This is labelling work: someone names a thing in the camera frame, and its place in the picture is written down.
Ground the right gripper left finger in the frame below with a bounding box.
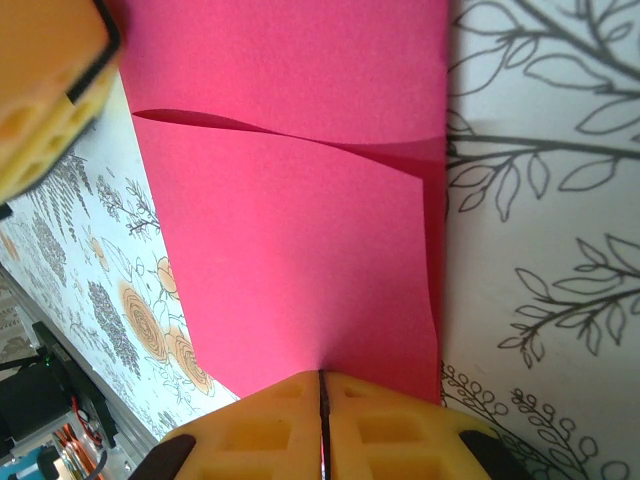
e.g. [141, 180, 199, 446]
[132, 369, 326, 480]

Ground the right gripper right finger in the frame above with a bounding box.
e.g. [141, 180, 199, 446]
[322, 372, 526, 480]

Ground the pink square paper sheet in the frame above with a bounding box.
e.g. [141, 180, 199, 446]
[119, 0, 450, 407]

